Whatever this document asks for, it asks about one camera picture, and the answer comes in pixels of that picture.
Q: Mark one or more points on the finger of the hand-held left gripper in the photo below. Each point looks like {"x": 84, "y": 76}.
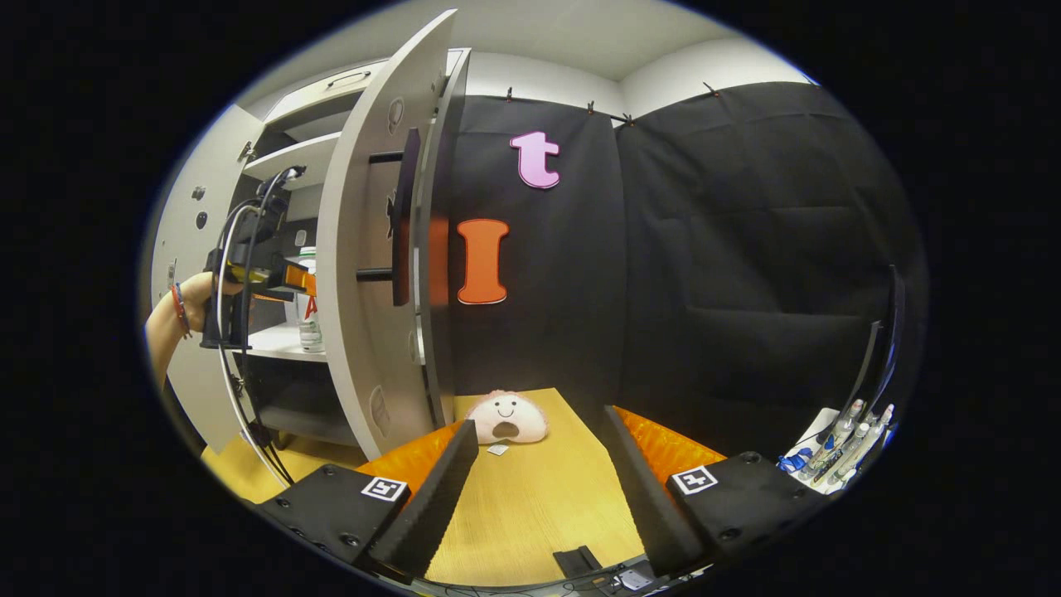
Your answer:
{"x": 294, "y": 278}

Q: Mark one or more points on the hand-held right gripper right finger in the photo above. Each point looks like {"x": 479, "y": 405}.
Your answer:
{"x": 651, "y": 506}

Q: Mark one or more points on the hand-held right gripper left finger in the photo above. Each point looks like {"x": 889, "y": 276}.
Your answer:
{"x": 431, "y": 510}

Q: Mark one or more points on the white bottle red label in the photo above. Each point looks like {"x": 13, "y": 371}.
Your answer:
{"x": 311, "y": 327}

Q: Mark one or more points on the white cabinet door with hinges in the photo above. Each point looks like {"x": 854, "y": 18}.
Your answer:
{"x": 186, "y": 236}

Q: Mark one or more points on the white open cabinet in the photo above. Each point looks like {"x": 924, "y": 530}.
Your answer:
{"x": 290, "y": 157}

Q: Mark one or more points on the pink smiling plush toy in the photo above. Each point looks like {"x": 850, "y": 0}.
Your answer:
{"x": 506, "y": 414}

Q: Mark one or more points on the blue and white item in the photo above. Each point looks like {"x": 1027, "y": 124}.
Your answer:
{"x": 794, "y": 460}

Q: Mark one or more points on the white side table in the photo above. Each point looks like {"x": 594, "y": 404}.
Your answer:
{"x": 821, "y": 427}

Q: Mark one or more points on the group of small bottles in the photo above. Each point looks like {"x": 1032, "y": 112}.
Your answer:
{"x": 845, "y": 444}

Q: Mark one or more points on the black backdrop cloth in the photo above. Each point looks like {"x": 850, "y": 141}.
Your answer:
{"x": 729, "y": 249}

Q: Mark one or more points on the black metal frame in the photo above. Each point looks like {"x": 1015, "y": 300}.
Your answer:
{"x": 887, "y": 332}

